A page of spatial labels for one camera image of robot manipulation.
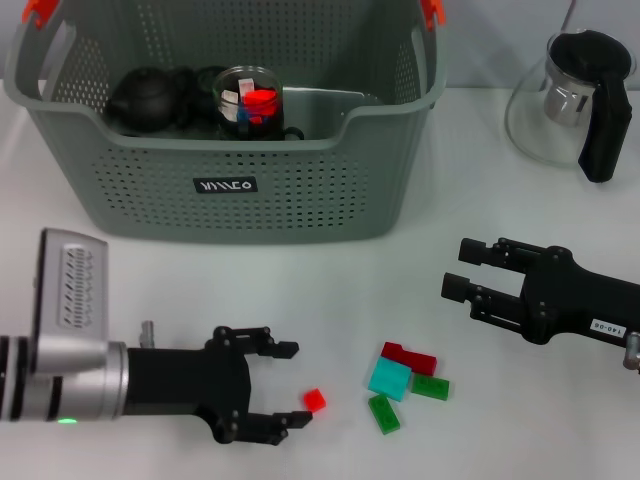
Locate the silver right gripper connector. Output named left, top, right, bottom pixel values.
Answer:
left=622, top=332, right=640, bottom=374

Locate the glass teapot black handle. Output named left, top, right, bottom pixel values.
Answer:
left=504, top=28, right=637, bottom=185

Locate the beige translucent toy brick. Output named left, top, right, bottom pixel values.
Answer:
left=219, top=89, right=240, bottom=121

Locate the glass teacup black holder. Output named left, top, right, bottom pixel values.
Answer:
left=189, top=66, right=224, bottom=129
left=212, top=66, right=306, bottom=142

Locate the grey perforated storage bin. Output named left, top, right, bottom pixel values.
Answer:
left=3, top=0, right=448, bottom=246

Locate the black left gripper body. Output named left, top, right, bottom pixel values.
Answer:
left=127, top=325, right=252, bottom=445

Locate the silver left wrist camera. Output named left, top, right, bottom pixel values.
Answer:
left=32, top=228, right=110, bottom=374

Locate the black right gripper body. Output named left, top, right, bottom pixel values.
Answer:
left=519, top=244, right=640, bottom=346

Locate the green toy brick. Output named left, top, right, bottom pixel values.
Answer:
left=410, top=373, right=451, bottom=401
left=368, top=393, right=403, bottom=435

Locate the teal toy brick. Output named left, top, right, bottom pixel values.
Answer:
left=368, top=357, right=414, bottom=402

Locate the large orange-red toy brick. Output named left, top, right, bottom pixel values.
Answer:
left=243, top=88, right=279, bottom=116

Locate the black clay teapot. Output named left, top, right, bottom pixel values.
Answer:
left=107, top=67, right=194, bottom=135

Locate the dark red toy brick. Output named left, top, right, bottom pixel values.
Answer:
left=380, top=341, right=439, bottom=377

